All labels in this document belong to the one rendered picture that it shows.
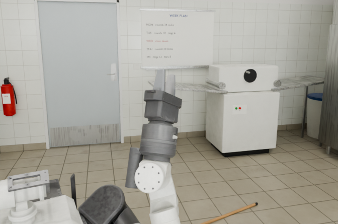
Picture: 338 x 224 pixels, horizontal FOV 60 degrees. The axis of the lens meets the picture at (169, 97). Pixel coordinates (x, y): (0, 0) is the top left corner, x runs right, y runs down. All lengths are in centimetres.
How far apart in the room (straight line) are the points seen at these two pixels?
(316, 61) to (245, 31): 143
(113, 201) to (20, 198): 23
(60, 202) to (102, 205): 12
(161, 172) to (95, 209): 26
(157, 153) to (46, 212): 34
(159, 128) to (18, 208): 38
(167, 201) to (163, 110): 22
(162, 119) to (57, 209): 37
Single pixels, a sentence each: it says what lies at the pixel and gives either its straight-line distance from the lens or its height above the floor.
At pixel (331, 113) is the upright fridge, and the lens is 434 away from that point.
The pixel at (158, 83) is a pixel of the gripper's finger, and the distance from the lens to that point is 72.
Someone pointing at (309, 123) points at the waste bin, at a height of 22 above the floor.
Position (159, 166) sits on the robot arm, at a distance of 66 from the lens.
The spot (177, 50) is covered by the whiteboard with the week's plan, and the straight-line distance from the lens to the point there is 442.
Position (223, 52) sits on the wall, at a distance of 468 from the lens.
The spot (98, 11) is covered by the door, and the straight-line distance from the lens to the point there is 433.
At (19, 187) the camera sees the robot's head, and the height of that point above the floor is 122.
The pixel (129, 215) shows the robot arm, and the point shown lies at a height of 108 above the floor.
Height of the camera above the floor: 154
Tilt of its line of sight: 11 degrees down
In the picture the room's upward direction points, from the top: straight up
